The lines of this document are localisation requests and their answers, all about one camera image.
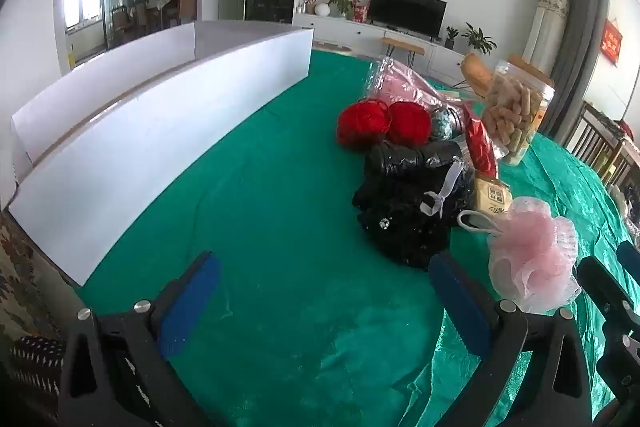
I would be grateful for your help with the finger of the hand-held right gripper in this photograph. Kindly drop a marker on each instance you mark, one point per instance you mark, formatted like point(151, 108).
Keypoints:
point(607, 292)
point(631, 257)

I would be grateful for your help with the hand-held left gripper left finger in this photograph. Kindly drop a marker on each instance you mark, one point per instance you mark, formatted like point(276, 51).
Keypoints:
point(192, 302)

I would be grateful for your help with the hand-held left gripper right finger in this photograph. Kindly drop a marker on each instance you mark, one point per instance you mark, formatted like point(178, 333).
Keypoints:
point(460, 307)

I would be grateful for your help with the large white cardboard box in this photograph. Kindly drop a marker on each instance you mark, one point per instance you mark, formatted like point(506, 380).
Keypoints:
point(150, 147)

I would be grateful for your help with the red snack packet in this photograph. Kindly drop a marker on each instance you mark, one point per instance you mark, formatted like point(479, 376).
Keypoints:
point(481, 144)

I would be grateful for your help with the pink mesh bath pouf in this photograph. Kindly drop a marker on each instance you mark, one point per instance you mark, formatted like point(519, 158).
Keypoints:
point(535, 257)

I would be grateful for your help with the black sequined cloth white ribbon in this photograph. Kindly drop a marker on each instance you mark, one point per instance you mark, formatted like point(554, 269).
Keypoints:
point(395, 217)

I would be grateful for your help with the small beige packet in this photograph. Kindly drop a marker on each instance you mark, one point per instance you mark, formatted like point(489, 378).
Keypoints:
point(492, 197)

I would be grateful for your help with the dark wooden chair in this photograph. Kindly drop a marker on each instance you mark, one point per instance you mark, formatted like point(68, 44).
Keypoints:
point(597, 142)

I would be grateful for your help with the green satin tablecloth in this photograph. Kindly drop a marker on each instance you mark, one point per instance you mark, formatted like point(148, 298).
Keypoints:
point(280, 217)

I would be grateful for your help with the black plastic bag roll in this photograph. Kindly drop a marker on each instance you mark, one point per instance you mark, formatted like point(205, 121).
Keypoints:
point(400, 159)

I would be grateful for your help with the clear plastic snack jar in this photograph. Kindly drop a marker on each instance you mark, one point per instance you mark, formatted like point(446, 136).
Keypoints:
point(515, 117)

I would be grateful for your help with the teal patterned sachet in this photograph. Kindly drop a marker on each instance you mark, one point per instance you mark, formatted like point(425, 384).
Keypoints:
point(444, 124)

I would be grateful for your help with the red yarn ball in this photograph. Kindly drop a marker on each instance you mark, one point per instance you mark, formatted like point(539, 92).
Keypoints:
point(410, 123)
point(357, 124)

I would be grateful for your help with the grey curtain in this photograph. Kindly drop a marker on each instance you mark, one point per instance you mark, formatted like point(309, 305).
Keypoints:
point(575, 47)

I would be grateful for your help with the pink cloth in plastic bag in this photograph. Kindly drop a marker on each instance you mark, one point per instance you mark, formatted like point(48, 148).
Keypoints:
point(407, 82)

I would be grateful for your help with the orange lounge chair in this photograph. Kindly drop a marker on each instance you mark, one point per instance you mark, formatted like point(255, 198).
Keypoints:
point(475, 72)

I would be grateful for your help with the white standing air conditioner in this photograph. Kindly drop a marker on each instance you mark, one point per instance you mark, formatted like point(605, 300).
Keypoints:
point(547, 27)

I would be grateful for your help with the large green potted plant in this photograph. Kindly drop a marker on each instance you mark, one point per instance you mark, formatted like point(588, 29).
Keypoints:
point(477, 38)

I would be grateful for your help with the wooden stool black legs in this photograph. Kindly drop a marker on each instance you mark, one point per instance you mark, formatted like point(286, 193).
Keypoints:
point(402, 44)

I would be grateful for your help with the small potted plant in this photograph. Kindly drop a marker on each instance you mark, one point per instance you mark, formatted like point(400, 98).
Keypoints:
point(451, 37)

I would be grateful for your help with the white television cabinet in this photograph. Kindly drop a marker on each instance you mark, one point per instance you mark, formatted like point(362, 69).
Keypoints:
point(345, 32)

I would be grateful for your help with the black flat television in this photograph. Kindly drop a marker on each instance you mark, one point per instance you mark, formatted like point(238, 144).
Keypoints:
point(407, 9)

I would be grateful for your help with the red gift box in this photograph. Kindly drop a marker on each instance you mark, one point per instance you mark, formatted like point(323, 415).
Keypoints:
point(361, 13)

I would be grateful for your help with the round white vase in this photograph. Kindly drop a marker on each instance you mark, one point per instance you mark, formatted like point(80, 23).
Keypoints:
point(321, 9)

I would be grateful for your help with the green plant with red flowers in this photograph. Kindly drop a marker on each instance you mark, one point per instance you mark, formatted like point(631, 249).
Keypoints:
point(342, 3)

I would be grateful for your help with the red wall poster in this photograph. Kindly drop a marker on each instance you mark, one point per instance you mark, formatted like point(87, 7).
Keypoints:
point(611, 42)

